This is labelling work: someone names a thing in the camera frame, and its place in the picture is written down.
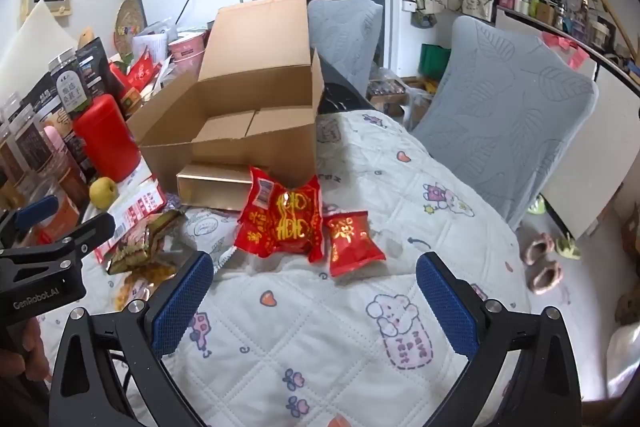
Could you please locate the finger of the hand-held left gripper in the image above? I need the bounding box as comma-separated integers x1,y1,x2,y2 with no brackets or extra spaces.
0,196,60,249
37,213,117,258

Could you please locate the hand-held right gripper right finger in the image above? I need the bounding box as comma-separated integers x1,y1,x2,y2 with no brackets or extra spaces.
416,251,583,427

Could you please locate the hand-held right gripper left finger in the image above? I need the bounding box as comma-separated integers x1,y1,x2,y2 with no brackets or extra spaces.
48,251,216,427

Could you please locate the green brown snack packet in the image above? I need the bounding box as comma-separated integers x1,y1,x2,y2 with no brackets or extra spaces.
107,211,186,275

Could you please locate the small red snack packet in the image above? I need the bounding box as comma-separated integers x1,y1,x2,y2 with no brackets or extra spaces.
322,210,387,279

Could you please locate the gold paper box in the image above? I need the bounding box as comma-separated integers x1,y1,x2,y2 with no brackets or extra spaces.
176,163,256,212

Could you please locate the large red snack packet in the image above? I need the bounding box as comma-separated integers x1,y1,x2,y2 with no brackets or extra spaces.
236,166,325,264

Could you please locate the brown cardboard box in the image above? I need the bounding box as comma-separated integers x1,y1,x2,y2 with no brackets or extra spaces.
127,0,326,188

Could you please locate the person's left hand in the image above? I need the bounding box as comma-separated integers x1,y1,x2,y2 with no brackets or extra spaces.
0,317,52,390

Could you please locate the orange box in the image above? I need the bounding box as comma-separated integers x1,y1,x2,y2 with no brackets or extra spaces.
30,192,91,248

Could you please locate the green apple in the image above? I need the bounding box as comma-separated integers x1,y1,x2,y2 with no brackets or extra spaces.
89,177,120,210

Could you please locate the red white flat box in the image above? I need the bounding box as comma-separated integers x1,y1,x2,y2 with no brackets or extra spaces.
92,177,168,265

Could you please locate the pink bottle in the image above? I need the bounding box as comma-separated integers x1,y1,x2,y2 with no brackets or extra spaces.
42,126,88,192

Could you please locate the red plastic canister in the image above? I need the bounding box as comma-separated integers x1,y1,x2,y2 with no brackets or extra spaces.
73,94,142,182

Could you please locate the quilted printed tablecloth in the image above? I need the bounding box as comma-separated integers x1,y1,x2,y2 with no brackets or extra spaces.
37,109,531,427

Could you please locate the green plush slipper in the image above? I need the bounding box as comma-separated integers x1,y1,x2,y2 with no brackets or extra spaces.
557,234,583,260

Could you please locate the pile of red packets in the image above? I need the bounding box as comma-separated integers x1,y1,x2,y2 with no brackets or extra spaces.
110,52,171,108

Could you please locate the white cabinet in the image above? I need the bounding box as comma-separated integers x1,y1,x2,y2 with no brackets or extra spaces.
542,57,640,240

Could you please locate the grey covered chair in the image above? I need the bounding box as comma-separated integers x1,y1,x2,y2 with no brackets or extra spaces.
412,16,600,228
307,0,383,98

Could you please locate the pink paper cup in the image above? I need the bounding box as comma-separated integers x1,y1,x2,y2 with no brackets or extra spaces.
167,31,208,75

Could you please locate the round woven mat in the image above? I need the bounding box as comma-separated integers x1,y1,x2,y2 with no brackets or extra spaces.
114,0,146,58

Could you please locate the wooden crate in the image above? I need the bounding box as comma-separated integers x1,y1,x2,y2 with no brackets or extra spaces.
367,77,413,115

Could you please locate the green bag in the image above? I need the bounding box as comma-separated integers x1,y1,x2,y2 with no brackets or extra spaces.
419,43,452,80

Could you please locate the row of cosmetic bottles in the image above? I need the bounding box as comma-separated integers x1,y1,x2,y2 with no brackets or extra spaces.
497,0,621,52

